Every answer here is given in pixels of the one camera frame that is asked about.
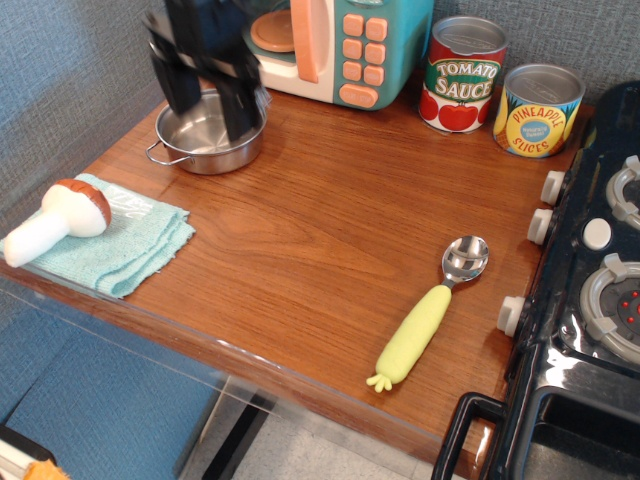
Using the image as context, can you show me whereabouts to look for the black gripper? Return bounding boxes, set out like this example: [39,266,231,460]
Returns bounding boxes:
[144,1,262,142]

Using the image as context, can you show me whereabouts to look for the yellow handled metal spoon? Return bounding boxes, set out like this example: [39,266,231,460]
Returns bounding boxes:
[366,235,489,393]

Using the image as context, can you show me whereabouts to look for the stainless steel pot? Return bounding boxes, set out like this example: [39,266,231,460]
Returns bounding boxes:
[145,88,267,175]

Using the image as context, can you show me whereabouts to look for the orange microwave plate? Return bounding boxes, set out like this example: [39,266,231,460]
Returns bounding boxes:
[250,9,295,53]

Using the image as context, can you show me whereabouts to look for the light teal folded cloth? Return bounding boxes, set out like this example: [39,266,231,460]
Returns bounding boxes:
[21,174,195,298]

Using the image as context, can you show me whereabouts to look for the teal toy microwave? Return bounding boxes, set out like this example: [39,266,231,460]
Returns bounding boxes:
[243,1,434,111]

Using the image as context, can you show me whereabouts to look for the plush mushroom toy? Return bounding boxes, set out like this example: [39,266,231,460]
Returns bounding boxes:
[3,178,112,268]

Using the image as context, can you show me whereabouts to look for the tomato sauce can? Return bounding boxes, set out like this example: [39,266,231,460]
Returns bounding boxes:
[419,16,508,133]

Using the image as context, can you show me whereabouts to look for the pineapple slices can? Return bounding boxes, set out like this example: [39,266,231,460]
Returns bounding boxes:
[493,64,585,159]

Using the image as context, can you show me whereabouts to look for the orange black object corner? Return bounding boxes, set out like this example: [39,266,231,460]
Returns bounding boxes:
[1,425,70,480]

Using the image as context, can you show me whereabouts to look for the black toy stove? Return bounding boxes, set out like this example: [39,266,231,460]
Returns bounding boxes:
[432,81,639,479]

